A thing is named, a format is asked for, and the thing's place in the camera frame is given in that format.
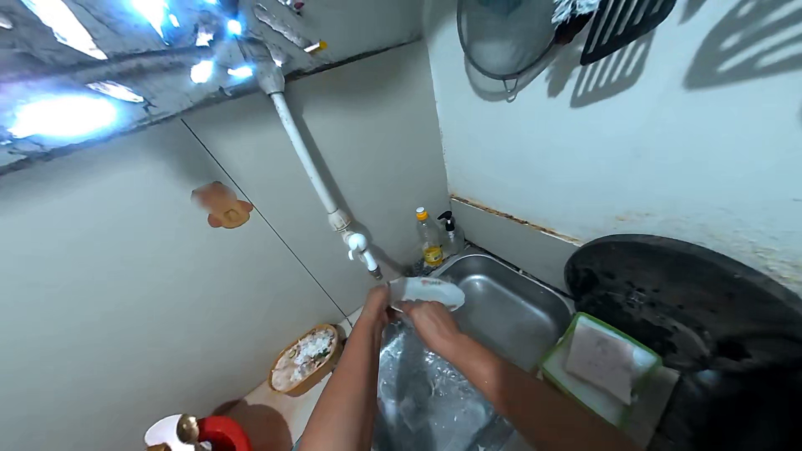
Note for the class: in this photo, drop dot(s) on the person's left hand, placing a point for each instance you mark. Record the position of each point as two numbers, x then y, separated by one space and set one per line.
374 307

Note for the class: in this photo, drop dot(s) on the person's right hand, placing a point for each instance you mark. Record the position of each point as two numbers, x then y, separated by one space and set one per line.
435 324

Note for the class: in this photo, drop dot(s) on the person's right fingers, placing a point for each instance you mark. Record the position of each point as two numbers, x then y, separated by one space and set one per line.
415 307

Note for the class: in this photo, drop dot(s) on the person's left fingers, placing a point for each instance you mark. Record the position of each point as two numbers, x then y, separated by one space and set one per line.
391 312

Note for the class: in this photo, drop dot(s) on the white floral plate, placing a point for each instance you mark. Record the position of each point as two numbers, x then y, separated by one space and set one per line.
435 289

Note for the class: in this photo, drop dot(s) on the person's left forearm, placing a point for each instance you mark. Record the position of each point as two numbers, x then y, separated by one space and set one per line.
349 382

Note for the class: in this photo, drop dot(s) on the person's right forearm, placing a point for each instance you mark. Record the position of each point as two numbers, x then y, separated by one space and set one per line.
514 388

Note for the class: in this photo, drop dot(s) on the clear bottle with yellow cap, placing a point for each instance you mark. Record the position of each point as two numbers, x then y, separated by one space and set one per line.
430 239

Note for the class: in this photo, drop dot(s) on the white faucet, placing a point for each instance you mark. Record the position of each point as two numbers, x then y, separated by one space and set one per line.
359 244

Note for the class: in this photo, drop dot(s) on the clear bottle with black pump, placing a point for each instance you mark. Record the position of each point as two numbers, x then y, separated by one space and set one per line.
452 237

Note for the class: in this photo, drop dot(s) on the oval basket with food scraps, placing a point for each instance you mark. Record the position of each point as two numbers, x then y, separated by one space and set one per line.
306 360

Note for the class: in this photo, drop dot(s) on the stainless steel sink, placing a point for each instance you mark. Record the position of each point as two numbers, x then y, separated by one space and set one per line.
514 319

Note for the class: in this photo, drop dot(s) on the green rimmed tray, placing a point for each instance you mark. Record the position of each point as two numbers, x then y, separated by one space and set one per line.
567 376

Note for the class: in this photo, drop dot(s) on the white water pipe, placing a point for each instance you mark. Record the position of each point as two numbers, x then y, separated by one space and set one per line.
305 150

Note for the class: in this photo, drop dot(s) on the brown bear sticker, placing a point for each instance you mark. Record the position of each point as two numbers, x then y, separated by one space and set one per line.
229 212

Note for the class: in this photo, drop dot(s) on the pinkish rectangular sponge cloth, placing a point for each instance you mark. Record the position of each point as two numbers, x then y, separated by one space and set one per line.
600 359

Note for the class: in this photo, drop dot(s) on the red container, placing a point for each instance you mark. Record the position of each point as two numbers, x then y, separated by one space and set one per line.
227 433

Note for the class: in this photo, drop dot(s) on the large black round pan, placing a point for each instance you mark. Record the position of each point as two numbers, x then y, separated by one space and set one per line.
664 288

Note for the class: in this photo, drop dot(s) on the white cup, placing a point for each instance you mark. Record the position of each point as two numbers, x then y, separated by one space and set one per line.
164 431

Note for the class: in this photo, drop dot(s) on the round mesh strainer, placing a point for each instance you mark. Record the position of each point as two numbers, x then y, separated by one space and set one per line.
507 44

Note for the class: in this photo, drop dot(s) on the black pot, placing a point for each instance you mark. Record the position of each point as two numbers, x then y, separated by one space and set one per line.
739 407

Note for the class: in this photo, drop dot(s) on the white bristled brush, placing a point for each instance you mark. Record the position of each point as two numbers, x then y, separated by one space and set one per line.
575 7

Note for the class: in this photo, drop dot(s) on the black slotted spatula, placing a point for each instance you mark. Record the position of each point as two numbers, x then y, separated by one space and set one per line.
620 25

